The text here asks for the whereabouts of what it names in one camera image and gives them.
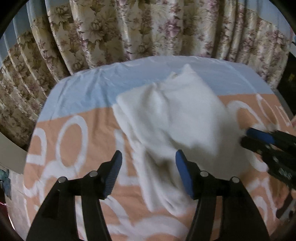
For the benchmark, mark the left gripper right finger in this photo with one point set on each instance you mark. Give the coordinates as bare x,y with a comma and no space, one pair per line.
225,209

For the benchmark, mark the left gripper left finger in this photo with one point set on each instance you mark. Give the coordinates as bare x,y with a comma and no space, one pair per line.
56,218

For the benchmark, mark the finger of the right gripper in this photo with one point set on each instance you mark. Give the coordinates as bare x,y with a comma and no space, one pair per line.
260,135
252,144

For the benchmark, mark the white knit sweater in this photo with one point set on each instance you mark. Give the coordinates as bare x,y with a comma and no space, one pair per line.
181,109

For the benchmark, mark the dark cabinet with light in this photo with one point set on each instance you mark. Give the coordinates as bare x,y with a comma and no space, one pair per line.
286,86

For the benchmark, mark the orange white patterned blanket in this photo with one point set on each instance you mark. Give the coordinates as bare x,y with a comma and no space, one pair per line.
77,144

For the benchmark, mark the light blue bed sheet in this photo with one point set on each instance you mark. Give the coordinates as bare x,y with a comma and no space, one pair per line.
99,87

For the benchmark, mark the floral beige curtain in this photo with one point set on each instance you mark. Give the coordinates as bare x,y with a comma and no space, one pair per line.
46,41

